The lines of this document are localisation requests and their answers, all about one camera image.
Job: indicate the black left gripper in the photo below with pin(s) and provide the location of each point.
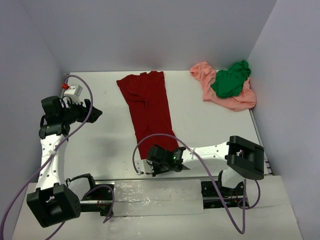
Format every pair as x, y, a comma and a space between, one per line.
84, 111

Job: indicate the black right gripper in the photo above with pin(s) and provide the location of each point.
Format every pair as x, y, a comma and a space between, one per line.
156, 171

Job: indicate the red t-shirt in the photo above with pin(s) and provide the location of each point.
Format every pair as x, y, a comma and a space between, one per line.
146, 97

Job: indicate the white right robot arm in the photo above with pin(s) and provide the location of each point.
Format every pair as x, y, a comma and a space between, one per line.
235, 160

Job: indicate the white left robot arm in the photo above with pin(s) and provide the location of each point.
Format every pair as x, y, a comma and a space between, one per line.
52, 201

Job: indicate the white cardboard front cover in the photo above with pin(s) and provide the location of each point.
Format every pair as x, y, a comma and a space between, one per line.
272, 222

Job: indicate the green t-shirt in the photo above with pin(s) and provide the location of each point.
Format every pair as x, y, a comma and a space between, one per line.
229, 83

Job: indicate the salmon pink t-shirt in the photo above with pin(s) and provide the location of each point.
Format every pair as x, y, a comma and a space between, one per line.
206, 76

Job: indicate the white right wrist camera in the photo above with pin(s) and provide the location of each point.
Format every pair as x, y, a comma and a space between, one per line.
144, 166

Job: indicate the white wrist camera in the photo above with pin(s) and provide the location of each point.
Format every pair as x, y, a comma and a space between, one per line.
144, 166
73, 93

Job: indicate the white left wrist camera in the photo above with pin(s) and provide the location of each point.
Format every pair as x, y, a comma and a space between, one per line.
73, 93

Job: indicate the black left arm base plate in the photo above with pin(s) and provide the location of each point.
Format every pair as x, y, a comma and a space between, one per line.
93, 198

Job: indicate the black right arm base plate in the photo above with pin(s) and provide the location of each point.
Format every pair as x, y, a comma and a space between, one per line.
230, 196

